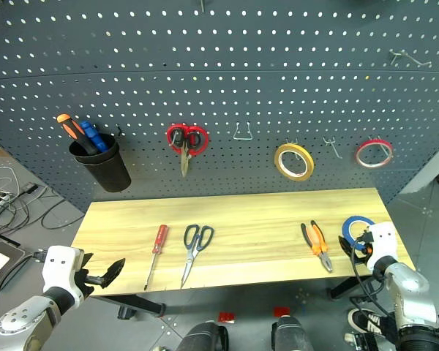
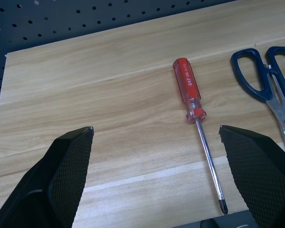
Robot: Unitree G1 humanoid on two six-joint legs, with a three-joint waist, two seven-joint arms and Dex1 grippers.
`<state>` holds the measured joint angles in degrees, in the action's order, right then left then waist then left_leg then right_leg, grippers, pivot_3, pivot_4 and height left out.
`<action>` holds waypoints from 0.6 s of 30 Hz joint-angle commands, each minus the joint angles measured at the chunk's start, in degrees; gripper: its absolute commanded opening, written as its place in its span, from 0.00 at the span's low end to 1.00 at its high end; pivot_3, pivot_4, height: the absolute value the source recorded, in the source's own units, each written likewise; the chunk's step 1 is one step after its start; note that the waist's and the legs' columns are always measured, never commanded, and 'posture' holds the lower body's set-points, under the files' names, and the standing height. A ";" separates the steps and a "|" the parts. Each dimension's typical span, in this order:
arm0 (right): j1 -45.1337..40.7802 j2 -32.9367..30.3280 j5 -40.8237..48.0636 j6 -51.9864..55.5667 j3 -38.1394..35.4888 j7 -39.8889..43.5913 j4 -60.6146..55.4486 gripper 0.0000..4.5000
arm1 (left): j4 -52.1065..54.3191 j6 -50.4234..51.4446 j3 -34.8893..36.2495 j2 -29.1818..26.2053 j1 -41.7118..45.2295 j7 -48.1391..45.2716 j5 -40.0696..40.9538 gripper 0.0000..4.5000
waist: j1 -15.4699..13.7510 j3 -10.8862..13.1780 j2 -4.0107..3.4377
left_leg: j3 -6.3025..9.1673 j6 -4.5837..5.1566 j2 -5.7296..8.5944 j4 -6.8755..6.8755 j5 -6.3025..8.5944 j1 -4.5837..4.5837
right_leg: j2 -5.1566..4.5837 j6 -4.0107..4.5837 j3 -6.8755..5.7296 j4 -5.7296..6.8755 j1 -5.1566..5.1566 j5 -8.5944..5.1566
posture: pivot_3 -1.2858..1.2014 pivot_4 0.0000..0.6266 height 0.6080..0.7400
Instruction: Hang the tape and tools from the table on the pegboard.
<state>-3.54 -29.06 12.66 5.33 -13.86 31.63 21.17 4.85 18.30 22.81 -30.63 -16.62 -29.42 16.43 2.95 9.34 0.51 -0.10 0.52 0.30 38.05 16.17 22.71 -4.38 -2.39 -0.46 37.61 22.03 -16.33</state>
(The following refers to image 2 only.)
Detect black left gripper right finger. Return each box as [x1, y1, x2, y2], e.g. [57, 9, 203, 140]
[218, 125, 285, 228]

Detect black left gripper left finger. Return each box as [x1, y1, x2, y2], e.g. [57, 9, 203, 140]
[0, 126, 95, 228]

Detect dark blue pegboard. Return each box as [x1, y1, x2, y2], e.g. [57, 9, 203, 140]
[0, 0, 238, 145]

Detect blue-handled steel scissors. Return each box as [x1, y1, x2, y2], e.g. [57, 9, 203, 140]
[230, 46, 285, 160]

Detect red transparent-handled screwdriver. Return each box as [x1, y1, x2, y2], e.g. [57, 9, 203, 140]
[172, 57, 229, 216]

